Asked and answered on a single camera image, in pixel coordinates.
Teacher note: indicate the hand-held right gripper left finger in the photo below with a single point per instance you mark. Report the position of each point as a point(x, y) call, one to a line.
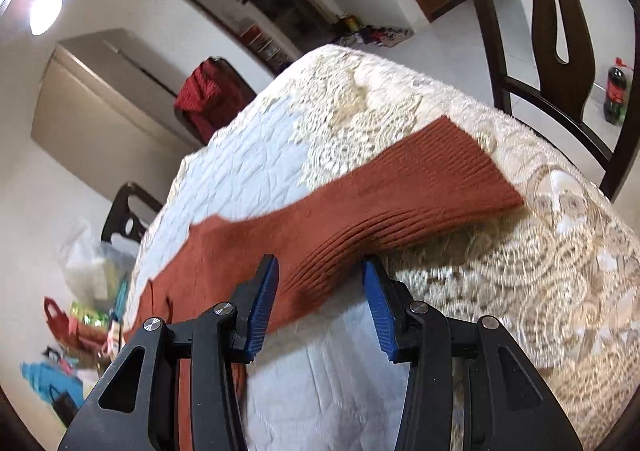
point(264, 306)

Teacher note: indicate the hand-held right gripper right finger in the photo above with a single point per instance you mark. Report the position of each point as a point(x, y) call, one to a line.
point(377, 316)

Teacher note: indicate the rust knit sweater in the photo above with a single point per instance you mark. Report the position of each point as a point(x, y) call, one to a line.
point(350, 211)

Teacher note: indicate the white quilted lace-edged tablecloth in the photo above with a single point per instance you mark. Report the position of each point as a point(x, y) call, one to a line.
point(250, 166)

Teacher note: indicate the green patterned bag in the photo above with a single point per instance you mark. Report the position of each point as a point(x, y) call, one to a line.
point(87, 313)

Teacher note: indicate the white plastic bag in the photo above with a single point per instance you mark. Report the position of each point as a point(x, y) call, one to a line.
point(85, 271)

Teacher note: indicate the red bag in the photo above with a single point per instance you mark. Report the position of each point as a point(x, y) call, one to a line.
point(52, 321)

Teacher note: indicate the black bag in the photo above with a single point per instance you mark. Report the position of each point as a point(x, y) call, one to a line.
point(66, 408)

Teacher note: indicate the teal cloth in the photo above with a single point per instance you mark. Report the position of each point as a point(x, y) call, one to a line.
point(50, 378)

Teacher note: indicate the red knit garment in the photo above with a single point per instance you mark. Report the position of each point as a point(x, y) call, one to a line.
point(200, 86)

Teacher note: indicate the beige tall cabinet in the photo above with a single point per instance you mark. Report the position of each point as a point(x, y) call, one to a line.
point(100, 131)

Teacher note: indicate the pile of shoes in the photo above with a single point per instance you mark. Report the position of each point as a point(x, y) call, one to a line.
point(375, 36)

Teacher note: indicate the yellow container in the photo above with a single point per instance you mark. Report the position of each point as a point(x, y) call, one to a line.
point(349, 23)

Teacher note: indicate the cola bottle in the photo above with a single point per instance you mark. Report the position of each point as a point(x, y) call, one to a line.
point(614, 96)

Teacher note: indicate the ceiling light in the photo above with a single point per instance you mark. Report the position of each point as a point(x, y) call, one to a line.
point(45, 15)

